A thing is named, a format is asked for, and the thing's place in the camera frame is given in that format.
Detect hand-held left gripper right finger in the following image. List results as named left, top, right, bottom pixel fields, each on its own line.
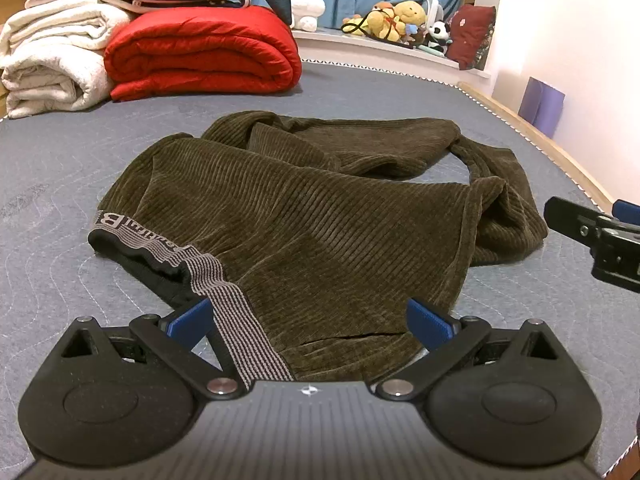
left=375, top=297, right=576, bottom=402

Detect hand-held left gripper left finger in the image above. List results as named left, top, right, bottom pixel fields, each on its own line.
left=60, top=296, right=251, bottom=402

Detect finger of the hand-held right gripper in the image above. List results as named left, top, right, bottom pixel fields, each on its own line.
left=544, top=195, right=640, bottom=293
left=612, top=199, right=640, bottom=223

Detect brown corduroy pants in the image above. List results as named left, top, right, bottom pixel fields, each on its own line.
left=87, top=110, right=549, bottom=383

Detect purple box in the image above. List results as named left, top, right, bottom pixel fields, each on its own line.
left=517, top=77, right=566, bottom=138

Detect grey quilted mattress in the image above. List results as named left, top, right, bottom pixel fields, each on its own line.
left=0, top=57, right=640, bottom=480

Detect dark red cushion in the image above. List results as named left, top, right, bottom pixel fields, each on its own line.
left=445, top=4, right=497, bottom=71

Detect panda plush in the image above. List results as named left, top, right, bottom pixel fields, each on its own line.
left=425, top=20, right=453, bottom=54

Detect white window ledge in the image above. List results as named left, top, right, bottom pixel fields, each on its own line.
left=292, top=27, right=493, bottom=86

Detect yellow bear plush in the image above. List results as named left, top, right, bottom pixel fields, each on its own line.
left=392, top=1, right=429, bottom=41

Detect red folded duvet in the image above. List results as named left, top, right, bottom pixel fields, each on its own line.
left=104, top=5, right=303, bottom=102

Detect yellow dog plush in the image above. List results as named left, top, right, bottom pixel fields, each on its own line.
left=342, top=2, right=403, bottom=42

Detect white folded blanket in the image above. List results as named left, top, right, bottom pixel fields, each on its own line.
left=0, top=0, right=133, bottom=120

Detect white mushroom plush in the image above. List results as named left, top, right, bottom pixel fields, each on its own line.
left=290, top=0, right=327, bottom=31

